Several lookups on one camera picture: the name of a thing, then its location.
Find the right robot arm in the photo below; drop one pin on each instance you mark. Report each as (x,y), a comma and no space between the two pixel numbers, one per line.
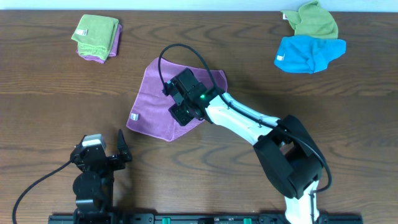
(289,157)

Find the folded pink cloth under green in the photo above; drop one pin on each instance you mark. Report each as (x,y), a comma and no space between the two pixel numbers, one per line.
(115,43)

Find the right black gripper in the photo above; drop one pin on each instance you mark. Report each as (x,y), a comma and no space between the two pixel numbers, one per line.
(175,112)

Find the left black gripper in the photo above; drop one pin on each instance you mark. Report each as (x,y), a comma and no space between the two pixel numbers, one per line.
(109,158)

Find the pink microfiber cloth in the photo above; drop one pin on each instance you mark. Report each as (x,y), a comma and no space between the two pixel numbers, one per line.
(150,112)

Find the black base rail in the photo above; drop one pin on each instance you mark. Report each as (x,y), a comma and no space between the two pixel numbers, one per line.
(148,218)

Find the crumpled green cloth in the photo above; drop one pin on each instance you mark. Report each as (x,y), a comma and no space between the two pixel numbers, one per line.
(313,20)

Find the crumpled blue cloth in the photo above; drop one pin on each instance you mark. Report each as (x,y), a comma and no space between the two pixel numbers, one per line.
(305,54)

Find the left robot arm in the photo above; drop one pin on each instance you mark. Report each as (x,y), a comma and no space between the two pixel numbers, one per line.
(94,186)

